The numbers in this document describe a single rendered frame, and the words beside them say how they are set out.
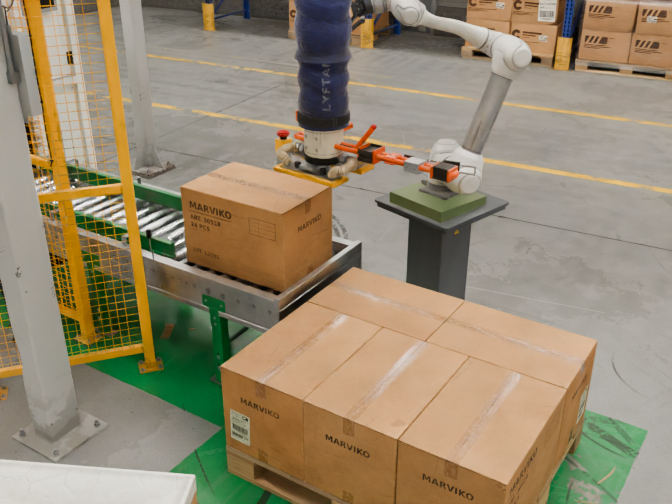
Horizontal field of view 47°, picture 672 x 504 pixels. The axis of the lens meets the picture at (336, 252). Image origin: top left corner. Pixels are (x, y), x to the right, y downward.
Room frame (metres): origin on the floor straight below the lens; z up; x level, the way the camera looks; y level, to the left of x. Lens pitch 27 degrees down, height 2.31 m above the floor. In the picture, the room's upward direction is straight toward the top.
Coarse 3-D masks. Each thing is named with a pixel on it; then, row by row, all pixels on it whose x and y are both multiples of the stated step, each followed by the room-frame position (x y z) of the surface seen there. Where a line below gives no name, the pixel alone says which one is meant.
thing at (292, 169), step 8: (280, 168) 3.16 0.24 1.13; (288, 168) 3.15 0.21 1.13; (296, 168) 3.14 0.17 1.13; (320, 168) 3.08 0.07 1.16; (296, 176) 3.10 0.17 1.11; (304, 176) 3.07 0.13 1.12; (312, 176) 3.06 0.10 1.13; (320, 176) 3.05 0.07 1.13; (344, 176) 3.06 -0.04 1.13; (328, 184) 2.99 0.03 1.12; (336, 184) 2.99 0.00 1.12
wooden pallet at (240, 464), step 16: (576, 432) 2.60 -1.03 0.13; (576, 448) 2.65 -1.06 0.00; (240, 464) 2.47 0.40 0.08; (256, 464) 2.45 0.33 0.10; (560, 464) 2.44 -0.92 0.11; (256, 480) 2.43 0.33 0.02; (272, 480) 2.43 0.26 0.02; (288, 480) 2.43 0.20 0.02; (288, 496) 2.34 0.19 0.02; (304, 496) 2.34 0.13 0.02; (320, 496) 2.34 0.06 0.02; (544, 496) 2.28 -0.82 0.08
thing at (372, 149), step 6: (366, 144) 3.07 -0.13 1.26; (372, 144) 3.09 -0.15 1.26; (360, 150) 3.01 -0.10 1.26; (366, 150) 3.03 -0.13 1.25; (372, 150) 3.03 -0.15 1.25; (378, 150) 3.01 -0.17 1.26; (384, 150) 3.04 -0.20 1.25; (360, 156) 3.02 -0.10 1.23; (366, 156) 3.01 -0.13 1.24; (372, 156) 2.99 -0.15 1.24; (366, 162) 3.00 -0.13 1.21; (372, 162) 2.99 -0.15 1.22
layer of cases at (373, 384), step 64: (320, 320) 2.85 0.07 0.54; (384, 320) 2.85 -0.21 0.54; (448, 320) 2.85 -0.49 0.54; (512, 320) 2.85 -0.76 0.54; (256, 384) 2.41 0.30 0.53; (320, 384) 2.40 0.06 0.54; (384, 384) 2.39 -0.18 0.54; (448, 384) 2.39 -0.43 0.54; (512, 384) 2.39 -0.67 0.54; (576, 384) 2.48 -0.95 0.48; (256, 448) 2.42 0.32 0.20; (320, 448) 2.25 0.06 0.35; (384, 448) 2.10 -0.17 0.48; (448, 448) 2.03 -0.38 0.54; (512, 448) 2.03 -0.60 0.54
